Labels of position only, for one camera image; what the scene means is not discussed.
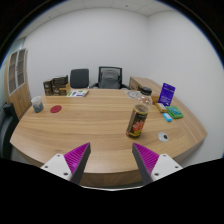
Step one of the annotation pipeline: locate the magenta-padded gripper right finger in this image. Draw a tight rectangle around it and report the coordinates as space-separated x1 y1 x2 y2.
131 142 184 186

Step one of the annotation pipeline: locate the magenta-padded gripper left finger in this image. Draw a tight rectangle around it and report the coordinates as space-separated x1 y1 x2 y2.
40 142 92 186

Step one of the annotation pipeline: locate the clear bottle with black cap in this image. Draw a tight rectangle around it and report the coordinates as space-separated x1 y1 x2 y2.
125 86 154 139

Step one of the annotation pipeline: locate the small white round disc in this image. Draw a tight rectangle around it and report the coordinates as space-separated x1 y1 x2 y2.
157 131 170 143

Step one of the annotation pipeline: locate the small blue box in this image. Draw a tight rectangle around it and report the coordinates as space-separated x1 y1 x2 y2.
162 112 173 123

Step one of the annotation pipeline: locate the flat round red coaster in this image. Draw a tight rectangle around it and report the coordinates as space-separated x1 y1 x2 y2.
49 104 63 114

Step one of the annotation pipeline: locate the small tan labelled box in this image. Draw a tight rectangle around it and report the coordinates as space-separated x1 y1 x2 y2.
154 102 168 113

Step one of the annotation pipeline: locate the white printed leaflet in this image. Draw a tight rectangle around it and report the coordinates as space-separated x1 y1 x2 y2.
66 89 90 98

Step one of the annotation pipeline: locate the round glass dish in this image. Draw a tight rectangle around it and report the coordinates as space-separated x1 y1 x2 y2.
125 89 143 100

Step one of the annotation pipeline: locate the white and grey cup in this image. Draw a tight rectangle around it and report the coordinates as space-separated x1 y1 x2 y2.
30 95 45 114

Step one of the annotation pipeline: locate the purple card package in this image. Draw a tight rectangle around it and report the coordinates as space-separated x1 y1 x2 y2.
157 82 176 107

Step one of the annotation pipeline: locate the tan cardboard box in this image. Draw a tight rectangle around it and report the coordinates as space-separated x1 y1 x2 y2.
51 84 72 97

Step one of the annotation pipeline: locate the wooden side desk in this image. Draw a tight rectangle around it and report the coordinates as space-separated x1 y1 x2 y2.
128 76 168 101

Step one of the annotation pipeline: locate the black leather sofa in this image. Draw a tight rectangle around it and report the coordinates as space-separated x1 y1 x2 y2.
0 102 19 159

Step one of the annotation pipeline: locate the black office chair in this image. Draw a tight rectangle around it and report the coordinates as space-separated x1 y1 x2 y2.
69 68 90 89

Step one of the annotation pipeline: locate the grey mesh office chair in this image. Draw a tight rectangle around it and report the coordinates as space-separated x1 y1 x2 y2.
90 66 129 90

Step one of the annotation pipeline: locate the wooden cabinet with glass doors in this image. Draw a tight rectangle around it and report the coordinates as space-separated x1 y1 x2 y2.
3 48 32 119

